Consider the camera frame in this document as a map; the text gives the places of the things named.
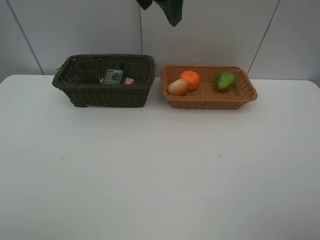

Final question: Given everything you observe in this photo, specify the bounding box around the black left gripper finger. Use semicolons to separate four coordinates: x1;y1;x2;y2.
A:
154;0;184;27
136;0;153;10

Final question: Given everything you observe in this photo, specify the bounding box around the orange mandarin fruit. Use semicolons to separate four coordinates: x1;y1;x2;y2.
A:
179;70;201;92

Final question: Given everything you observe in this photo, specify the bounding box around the red-yellow peach fruit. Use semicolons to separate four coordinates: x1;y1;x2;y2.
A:
167;79;189;97

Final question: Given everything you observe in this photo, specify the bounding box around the pink bottle white cap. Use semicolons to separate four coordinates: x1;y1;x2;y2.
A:
124;77;135;85

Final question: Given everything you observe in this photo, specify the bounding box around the dark grey rectangular bottle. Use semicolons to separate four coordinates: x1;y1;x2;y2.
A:
102;61;126;85

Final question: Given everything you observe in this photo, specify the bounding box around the translucent purple plastic cup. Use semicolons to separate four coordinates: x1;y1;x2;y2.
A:
74;59;100;85

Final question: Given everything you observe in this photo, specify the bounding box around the green lime fruit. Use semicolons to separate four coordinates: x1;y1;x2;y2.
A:
215;71;237;92

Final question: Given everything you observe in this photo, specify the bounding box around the dark brown wicker basket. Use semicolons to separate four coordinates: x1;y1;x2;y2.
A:
52;54;156;108

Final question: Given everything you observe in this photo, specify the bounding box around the light orange wicker basket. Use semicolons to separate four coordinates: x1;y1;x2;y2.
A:
161;64;258;110

